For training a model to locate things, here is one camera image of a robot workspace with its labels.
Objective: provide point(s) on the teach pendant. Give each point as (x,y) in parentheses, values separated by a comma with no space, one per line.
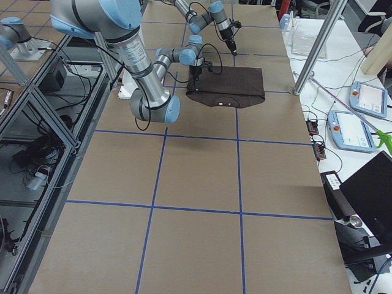
(349,132)
(368,99)

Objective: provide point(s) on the black monitor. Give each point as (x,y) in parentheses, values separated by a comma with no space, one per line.
(369,193)

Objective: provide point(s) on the red cylinder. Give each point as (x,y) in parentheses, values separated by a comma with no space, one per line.
(285,4)

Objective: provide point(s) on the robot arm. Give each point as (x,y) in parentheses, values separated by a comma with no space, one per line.
(226,28)
(119,24)

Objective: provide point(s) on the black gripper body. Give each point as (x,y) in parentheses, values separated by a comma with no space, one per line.
(226,35)
(195,71)

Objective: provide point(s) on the near teach pendant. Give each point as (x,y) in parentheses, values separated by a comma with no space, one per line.
(349,132)

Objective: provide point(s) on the clear plastic tray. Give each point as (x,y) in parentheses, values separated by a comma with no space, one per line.
(300,39)

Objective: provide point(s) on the aluminium frame post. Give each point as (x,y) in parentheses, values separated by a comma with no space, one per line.
(333,15)

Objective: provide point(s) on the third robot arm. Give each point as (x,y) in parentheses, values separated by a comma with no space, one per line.
(15,37)

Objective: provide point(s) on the far teach pendant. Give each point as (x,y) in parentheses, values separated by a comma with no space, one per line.
(368,99)

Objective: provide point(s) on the dark brown t-shirt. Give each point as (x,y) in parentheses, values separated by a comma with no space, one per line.
(238,87)

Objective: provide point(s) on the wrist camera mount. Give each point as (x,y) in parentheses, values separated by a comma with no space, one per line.
(235,24)
(208,65)

